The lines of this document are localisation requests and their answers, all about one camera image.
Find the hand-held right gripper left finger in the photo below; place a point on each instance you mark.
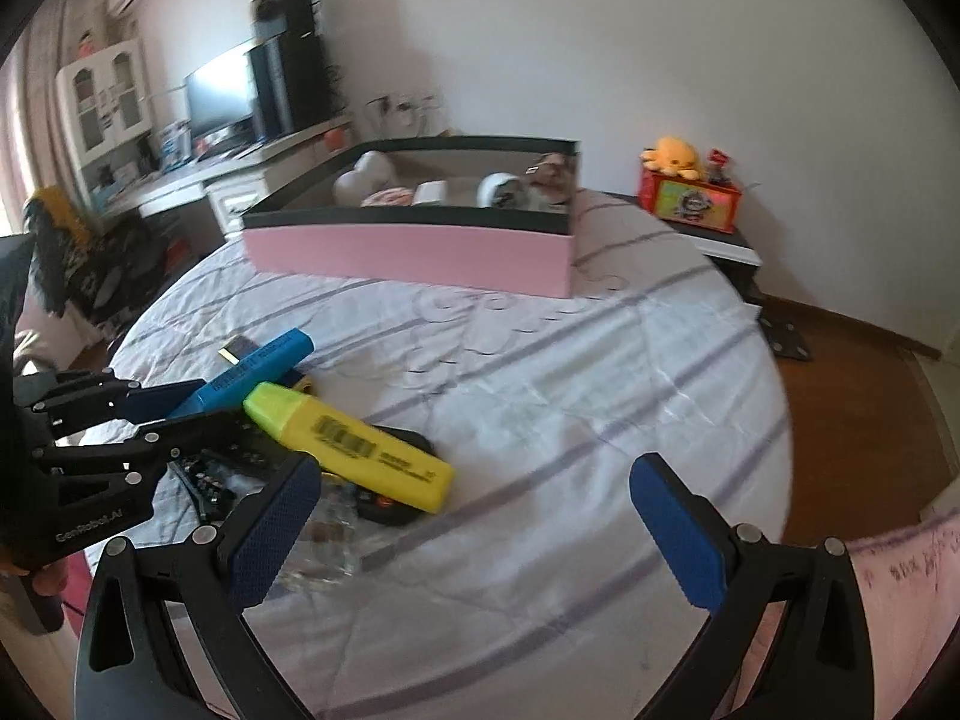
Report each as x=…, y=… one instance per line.
x=274, y=532

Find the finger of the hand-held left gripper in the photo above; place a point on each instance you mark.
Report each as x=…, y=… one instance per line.
x=157, y=401
x=187, y=431

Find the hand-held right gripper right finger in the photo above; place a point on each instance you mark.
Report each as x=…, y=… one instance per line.
x=679, y=532

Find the clear plastic container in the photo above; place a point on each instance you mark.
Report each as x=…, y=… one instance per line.
x=337, y=540

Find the blue highlighter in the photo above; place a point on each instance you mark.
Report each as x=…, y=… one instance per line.
x=255, y=371

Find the yellow highlighter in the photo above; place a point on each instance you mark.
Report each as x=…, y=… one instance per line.
x=360, y=450

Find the pink storage box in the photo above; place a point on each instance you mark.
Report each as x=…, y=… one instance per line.
x=412, y=259

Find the pink checkered small item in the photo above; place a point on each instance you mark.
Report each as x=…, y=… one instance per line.
x=386, y=199

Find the white charger plug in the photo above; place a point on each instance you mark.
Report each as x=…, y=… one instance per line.
x=431, y=193

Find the rose gold metal cup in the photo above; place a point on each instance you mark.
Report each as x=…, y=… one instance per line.
x=551, y=169

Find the white round gadget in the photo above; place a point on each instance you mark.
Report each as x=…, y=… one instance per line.
x=499, y=191

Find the person's left hand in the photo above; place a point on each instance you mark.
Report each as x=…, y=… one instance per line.
x=49, y=581

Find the black metal stand foot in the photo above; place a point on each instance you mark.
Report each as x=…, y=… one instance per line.
x=786, y=339

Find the white desk with drawers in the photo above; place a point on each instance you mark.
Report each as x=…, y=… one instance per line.
x=240, y=191

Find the pink quilt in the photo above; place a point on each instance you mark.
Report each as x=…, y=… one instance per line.
x=900, y=577

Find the blue and white box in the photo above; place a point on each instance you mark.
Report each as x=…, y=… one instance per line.
x=171, y=144

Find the black and white low cabinet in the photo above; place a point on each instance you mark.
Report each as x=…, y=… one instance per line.
x=739, y=251

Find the white glass-door cabinet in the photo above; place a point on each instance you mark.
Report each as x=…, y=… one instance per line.
x=105, y=101

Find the black computer monitor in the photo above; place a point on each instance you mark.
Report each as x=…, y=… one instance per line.
x=221, y=94

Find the beige curtain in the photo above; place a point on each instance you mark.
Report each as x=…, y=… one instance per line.
x=30, y=112

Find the bottle with orange cap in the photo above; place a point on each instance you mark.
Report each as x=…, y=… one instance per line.
x=334, y=137

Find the red toy box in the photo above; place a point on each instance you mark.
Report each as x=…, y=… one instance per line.
x=690, y=202

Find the black computer tower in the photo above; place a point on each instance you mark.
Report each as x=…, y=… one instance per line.
x=292, y=86

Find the pink doll figure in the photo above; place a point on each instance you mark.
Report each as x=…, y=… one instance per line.
x=88, y=43

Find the small red card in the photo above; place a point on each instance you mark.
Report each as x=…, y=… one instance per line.
x=720, y=159

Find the orange octopus plush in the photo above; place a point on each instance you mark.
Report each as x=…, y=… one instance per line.
x=673, y=156

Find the black speaker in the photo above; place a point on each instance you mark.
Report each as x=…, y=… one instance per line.
x=283, y=15

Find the white wall sockets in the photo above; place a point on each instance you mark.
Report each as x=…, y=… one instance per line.
x=405, y=103

